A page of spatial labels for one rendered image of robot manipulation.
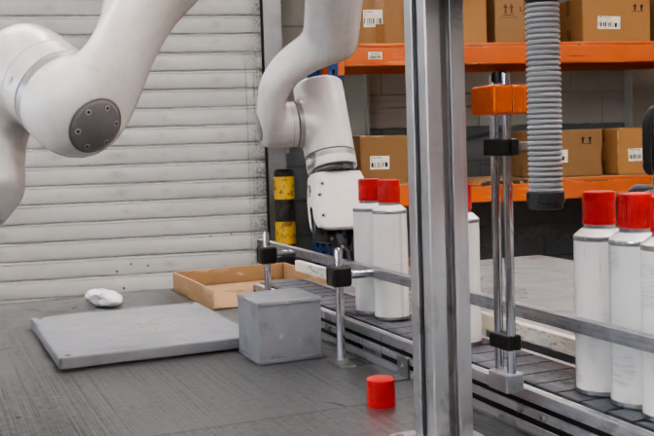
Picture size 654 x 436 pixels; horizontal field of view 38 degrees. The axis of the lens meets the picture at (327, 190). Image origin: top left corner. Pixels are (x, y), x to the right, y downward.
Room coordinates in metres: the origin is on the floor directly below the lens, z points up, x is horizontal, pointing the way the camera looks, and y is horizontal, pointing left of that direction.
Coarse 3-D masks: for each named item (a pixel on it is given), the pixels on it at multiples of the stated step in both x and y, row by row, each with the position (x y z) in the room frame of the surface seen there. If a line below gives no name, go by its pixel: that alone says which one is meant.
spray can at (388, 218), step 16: (384, 192) 1.38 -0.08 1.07; (384, 208) 1.38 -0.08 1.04; (400, 208) 1.38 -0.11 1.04; (384, 224) 1.37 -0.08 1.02; (400, 224) 1.38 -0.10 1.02; (384, 240) 1.37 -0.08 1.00; (400, 240) 1.37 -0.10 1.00; (384, 256) 1.37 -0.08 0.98; (400, 256) 1.37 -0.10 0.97; (384, 288) 1.37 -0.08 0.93; (400, 288) 1.37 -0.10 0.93; (384, 304) 1.37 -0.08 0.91; (400, 304) 1.37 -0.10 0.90; (384, 320) 1.37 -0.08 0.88; (400, 320) 1.37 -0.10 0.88
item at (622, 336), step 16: (304, 256) 1.59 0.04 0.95; (320, 256) 1.52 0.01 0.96; (384, 272) 1.31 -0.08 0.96; (400, 272) 1.29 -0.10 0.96; (480, 304) 1.09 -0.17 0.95; (544, 320) 0.98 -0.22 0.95; (560, 320) 0.95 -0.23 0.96; (576, 320) 0.93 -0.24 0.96; (592, 320) 0.92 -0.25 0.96; (592, 336) 0.91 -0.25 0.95; (608, 336) 0.89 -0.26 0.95; (624, 336) 0.87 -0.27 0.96; (640, 336) 0.85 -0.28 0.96
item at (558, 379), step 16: (304, 288) 1.71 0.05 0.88; (320, 288) 1.70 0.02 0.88; (320, 304) 1.54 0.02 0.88; (352, 304) 1.53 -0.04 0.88; (368, 320) 1.38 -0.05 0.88; (400, 336) 1.28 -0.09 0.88; (480, 352) 1.16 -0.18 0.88; (528, 352) 1.15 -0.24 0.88; (528, 368) 1.07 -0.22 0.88; (544, 368) 1.07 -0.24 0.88; (560, 368) 1.07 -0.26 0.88; (528, 384) 1.01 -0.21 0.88; (544, 384) 1.00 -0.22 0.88; (560, 384) 0.99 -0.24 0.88; (576, 400) 0.94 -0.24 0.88; (592, 400) 0.93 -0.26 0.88; (608, 400) 0.93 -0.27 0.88; (624, 416) 0.88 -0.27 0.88; (640, 416) 0.88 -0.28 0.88
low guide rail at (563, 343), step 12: (300, 264) 1.81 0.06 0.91; (312, 264) 1.77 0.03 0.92; (324, 276) 1.71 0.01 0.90; (492, 324) 1.20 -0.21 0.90; (504, 324) 1.18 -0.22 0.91; (516, 324) 1.16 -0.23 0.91; (528, 324) 1.14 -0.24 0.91; (528, 336) 1.13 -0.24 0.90; (540, 336) 1.11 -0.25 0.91; (552, 336) 1.09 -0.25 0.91; (564, 336) 1.07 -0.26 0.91; (552, 348) 1.09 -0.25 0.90; (564, 348) 1.07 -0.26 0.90
